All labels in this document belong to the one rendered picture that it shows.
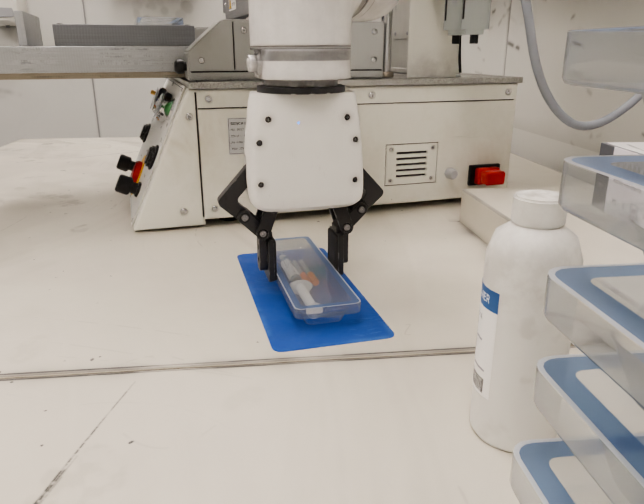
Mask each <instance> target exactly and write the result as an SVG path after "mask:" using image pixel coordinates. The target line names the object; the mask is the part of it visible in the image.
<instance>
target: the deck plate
mask: <svg viewBox="0 0 644 504"><path fill-rule="evenodd" d="M458 74H460V75H461V77H439V78H407V77H406V74H405V73H394V76H393V77H381V79H338V84H342V85H345V86H386V85H436V84H487V83H522V82H523V77H516V76H503V75H487V74H473V73H458ZM172 79H174V80H176V81H177V82H179V83H181V84H182V85H184V86H186V87H187V88H188V89H234V88H257V85H261V84H264V81H208V82H191V81H189V80H187V79H186V78H185V77H181V78H172Z"/></svg>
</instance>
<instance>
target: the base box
mask: <svg viewBox="0 0 644 504"><path fill-rule="evenodd" d="M517 86H518V85H517V83H487V84H436V85H386V86H345V90H351V91H355V95H356V100H357V106H358V113H359V121H360V131H361V143H362V157H363V168H364V169H365V170H366V171H367V173H368V174H369V175H370V176H371V177H372V178H373V179H374V180H375V181H376V183H377V184H378V185H379V186H380V187H381V188H382V189H383V195H382V196H381V197H380V198H379V199H378V200H377V201H376V202H375V203H374V204H373V205H382V204H394V203H406V202H418V201H430V200H442V199H454V198H460V199H461V197H462V190H463V189H479V188H507V180H508V170H509V161H510V152H511V142H512V133H513V124H514V114H515V105H516V95H517ZM256 90H257V88H234V89H188V88H187V87H186V89H185V91H184V94H183V97H182V99H181V102H180V105H179V107H178V110H177V112H176V115H175V118H174V120H173V123H172V126H171V128H170V131H169V133H168V136H167V139H166V141H165V144H164V147H163V149H162V152H161V154H160V157H159V160H158V162H157V165H156V168H155V170H154V173H153V175H152V178H151V181H150V183H149V186H148V189H147V191H146V194H145V196H144V199H143V202H142V204H141V207H140V210H139V212H138V215H137V217H136V220H135V223H134V225H133V226H134V230H135V231H137V230H148V229H160V228H171V227H183V226H195V225H206V220H205V219H215V218H219V219H220V220H224V221H232V220H237V219H236V218H235V217H233V216H232V215H230V214H229V213H228V212H227V211H225V210H224V209H223V208H221V207H220V206H219V204H218V201H217V198H218V196H219V195H220V194H221V192H222V191H223V190H224V189H225V188H226V187H227V185H228V184H229V183H230V182H231V181H232V179H233V178H234V177H235V176H236V175H237V174H238V172H239V171H240V170H241V169H242V168H243V166H244V144H245V125H246V113H247V106H248V99H249V93H250V91H256Z"/></svg>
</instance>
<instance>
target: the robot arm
mask: <svg viewBox="0 0 644 504"><path fill-rule="evenodd" d="M398 2H399V0H248V9H249V34H250V47H351V23H352V22H366V21H371V20H375V19H378V18H380V17H382V16H384V15H386V14H387V13H389V12H390V11H391V10H392V9H393V8H394V7H395V6H396V5H397V3H398ZM250 50H254V55H248V56H247V60H246V64H247V69H248V72H255V77H256V78H260V79H263V80H264V84H261V85H257V90H256V91H250V93H249V99H248V106H247V113H246V125H245V144H244V166H243V168H242V169H241V170H240V171H239V172H238V174H237V175H236V176H235V177H234V178H233V179H232V181H231V182H230V183H229V184H228V185H227V187H226V188H225V189H224V190H223V191H222V192H221V194H220V195H219V196H218V198H217V201H218V204H219V206H220V207H221V208H223V209H224V210H225V211H227V212H228V213H229V214H230V215H232V216H233V217H235V218H236V219H237V220H238V221H239V222H240V223H241V224H243V225H244V226H245V227H246V228H247V229H248V230H250V231H251V232H252V233H253V234H254V235H255V236H257V259H258V268H259V270H260V271H262V270H264V272H265V274H266V276H267V278H268V280H269V282H273V281H276V280H277V261H276V241H275V239H274V238H273V236H272V231H271V230H272V227H273V225H274V222H275V219H276V216H277V213H278V212H282V211H298V210H313V209H326V208H328V209H329V212H330V214H331V217H332V220H333V222H332V226H329V228H328V260H329V261H330V263H331V264H332V265H333V266H334V268H335V269H336V270H337V271H338V273H339V274H340V275H343V266H344V263H347V262H348V234H349V233H351V232H352V231H353V228H354V227H353V226H354V225H355V224H356V223H357V222H358V221H359V220H360V219H361V218H362V217H363V216H364V214H365V213H366V212H367V209H368V208H369V207H371V206H372V205H373V204H374V203H375V202H376V201H377V200H378V199H379V198H380V197H381V196H382V195H383V189H382V188H381V187H380V186H379V185H378V184H377V183H376V181H375V180H374V179H373V178H372V177H371V176H370V175H369V174H368V173H367V171H366V170H365V169H364V168H363V157H362V143H361V131H360V121H359V113H358V106H357V100H356V95H355V91H351V90H345V85H342V84H338V79H349V78H351V48H250ZM245 190H246V194H247V196H248V197H249V199H250V202H251V203H252V204H253V206H254V207H255V208H257V212H256V215H254V214H253V213H252V212H251V211H250V210H248V209H247V208H246V207H244V206H243V205H242V204H240V203H239V202H238V198H239V197H240V196H241V194H242V193H243V192H244V191H245Z"/></svg>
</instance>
